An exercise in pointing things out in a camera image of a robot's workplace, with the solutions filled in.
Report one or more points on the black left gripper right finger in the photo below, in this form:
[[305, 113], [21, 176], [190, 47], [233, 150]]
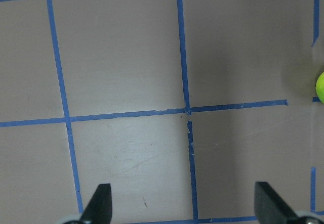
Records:
[[270, 208]]

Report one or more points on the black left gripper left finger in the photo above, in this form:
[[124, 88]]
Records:
[[99, 208]]

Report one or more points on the green apple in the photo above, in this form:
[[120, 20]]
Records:
[[319, 87]]

